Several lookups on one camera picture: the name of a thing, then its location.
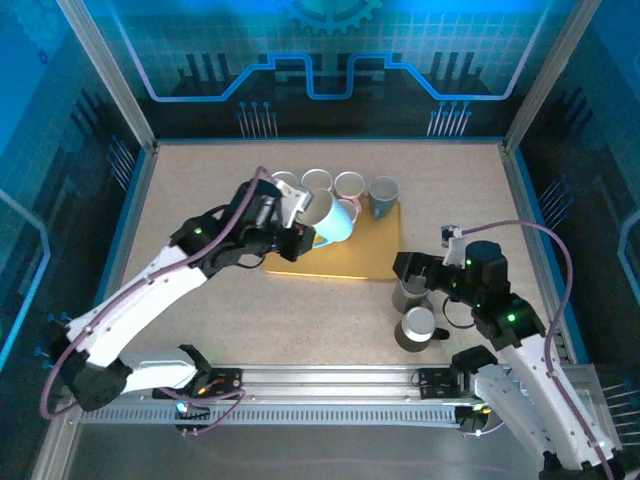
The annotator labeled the light blue mug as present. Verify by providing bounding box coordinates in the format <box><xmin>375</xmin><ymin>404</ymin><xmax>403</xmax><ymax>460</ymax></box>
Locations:
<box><xmin>298</xmin><ymin>188</ymin><xmax>356</xmax><ymax>245</ymax></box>

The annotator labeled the dark teal mug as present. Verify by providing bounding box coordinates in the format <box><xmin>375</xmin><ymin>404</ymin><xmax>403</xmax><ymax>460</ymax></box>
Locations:
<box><xmin>269</xmin><ymin>170</ymin><xmax>302</xmax><ymax>191</ymax></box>

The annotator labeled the white ceramic mug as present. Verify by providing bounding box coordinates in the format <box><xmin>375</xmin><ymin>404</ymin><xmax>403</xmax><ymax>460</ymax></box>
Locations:
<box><xmin>300</xmin><ymin>168</ymin><xmax>335</xmax><ymax>194</ymax></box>

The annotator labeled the pink ceramic mug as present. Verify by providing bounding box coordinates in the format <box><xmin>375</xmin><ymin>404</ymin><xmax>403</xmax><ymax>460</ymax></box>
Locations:
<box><xmin>333</xmin><ymin>170</ymin><xmax>366</xmax><ymax>201</ymax></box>

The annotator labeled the grey-blue ceramic mug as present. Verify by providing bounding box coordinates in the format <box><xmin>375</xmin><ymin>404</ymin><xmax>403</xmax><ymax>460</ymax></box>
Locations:
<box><xmin>367</xmin><ymin>175</ymin><xmax>401</xmax><ymax>221</ymax></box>

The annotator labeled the grey metallic mug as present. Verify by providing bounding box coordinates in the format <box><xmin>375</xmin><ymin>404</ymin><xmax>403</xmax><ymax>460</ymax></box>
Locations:
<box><xmin>391</xmin><ymin>277</ymin><xmax>435</xmax><ymax>314</ymax></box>
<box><xmin>393</xmin><ymin>305</ymin><xmax>451</xmax><ymax>354</ymax></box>

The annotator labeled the aluminium table side rail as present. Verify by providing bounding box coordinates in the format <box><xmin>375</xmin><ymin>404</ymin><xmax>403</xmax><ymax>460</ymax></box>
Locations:
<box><xmin>74</xmin><ymin>139</ymin><xmax>162</xmax><ymax>369</ymax></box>
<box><xmin>499</xmin><ymin>139</ymin><xmax>591</xmax><ymax>366</ymax></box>

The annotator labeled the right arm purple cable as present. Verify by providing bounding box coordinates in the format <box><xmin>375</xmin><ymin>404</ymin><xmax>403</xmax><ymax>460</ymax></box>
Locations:
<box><xmin>459</xmin><ymin>219</ymin><xmax>619</xmax><ymax>480</ymax></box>

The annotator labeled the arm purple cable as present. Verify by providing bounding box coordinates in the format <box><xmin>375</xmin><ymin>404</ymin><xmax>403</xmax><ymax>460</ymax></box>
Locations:
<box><xmin>459</xmin><ymin>219</ymin><xmax>619</xmax><ymax>480</ymax></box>
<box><xmin>39</xmin><ymin>166</ymin><xmax>276</xmax><ymax>421</ymax></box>

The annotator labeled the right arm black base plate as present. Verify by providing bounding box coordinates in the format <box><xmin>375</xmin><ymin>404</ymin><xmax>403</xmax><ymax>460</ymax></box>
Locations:
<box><xmin>417</xmin><ymin>367</ymin><xmax>476</xmax><ymax>401</ymax></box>

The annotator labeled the aluminium mounting rail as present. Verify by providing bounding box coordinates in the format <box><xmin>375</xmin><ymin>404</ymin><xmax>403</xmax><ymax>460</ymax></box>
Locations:
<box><xmin>132</xmin><ymin>362</ymin><xmax>599</xmax><ymax>401</ymax></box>

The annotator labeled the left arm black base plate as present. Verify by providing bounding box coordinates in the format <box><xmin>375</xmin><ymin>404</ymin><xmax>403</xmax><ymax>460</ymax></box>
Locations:
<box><xmin>207</xmin><ymin>366</ymin><xmax>247</xmax><ymax>397</ymax></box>

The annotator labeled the grey slotted cable duct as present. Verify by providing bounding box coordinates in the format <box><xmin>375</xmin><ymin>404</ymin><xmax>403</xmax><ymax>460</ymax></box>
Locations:
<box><xmin>79</xmin><ymin>403</ymin><xmax>464</xmax><ymax>429</ymax></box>

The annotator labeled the aluminium frame post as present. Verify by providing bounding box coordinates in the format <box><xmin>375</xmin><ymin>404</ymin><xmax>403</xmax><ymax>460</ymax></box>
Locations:
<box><xmin>55</xmin><ymin>0</ymin><xmax>160</xmax><ymax>154</ymax></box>
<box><xmin>503</xmin><ymin>0</ymin><xmax>604</xmax><ymax>151</ymax></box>

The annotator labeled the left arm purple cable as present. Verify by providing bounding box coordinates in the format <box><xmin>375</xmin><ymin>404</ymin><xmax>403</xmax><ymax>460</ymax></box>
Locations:
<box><xmin>39</xmin><ymin>166</ymin><xmax>276</xmax><ymax>421</ymax></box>

